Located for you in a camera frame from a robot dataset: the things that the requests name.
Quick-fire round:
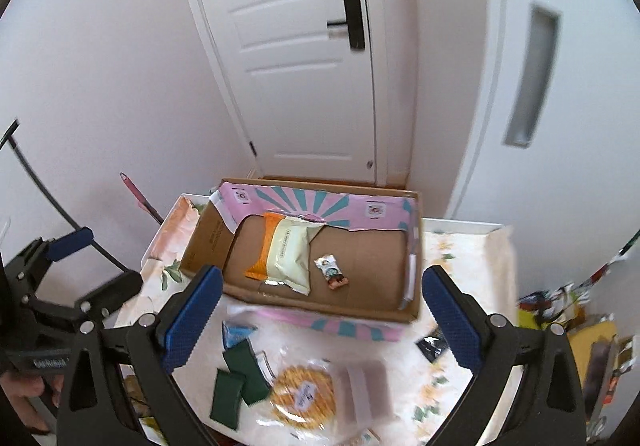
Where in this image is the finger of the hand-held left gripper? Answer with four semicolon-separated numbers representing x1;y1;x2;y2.
5;226;95;297
30;270;143;327

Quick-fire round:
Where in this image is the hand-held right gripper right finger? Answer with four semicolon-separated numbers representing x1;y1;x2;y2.
421;265;586;446

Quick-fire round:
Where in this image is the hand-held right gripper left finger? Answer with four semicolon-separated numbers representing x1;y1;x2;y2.
57;265;236;446

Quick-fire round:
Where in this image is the blue snack packet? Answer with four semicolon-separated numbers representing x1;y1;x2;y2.
221;320;258;349

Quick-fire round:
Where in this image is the dark green snack packet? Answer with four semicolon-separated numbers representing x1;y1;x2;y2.
222;340;261;379
210;368;246;429
242;366;274;405

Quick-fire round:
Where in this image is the orange snack packet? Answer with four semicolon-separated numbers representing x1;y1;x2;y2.
244;211;286;279

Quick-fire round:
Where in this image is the pink printed cardboard box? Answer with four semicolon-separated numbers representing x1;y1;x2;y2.
180;177;425;343

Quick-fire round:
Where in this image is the translucent pink packet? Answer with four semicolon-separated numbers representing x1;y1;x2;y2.
340;361;396;419

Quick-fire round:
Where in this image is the cream snack packet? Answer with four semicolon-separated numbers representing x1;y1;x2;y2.
257;217;328;296

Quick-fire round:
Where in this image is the round yellow cracker packet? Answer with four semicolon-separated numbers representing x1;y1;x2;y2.
257;351;346;437

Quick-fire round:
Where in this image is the small white snack packet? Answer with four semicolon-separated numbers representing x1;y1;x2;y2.
314;253;348;290

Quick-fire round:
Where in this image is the white snack bar packet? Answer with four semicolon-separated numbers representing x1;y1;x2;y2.
347;427;383;446

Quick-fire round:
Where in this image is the person's left hand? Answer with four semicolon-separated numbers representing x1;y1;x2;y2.
0;370;66;434

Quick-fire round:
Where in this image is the small black packet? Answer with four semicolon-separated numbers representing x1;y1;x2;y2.
416;333;448;362

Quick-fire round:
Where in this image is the floral tablecloth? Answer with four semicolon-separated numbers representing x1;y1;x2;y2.
115;196;518;446

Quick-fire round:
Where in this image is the pile of colourful packages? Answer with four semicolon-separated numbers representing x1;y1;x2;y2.
517;231;640;442

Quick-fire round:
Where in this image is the white wardrobe door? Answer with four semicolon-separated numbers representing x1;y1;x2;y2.
445;0;640;247

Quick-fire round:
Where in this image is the white panel door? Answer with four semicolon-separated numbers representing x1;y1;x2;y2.
170;0;418;187

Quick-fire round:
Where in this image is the black cable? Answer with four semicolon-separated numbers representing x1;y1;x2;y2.
0;119;128;274

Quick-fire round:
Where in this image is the pink-handled tool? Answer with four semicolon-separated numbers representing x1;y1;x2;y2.
120;172;165;224

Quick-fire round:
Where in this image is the black door lock handle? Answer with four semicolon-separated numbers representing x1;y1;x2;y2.
326;0;367;50

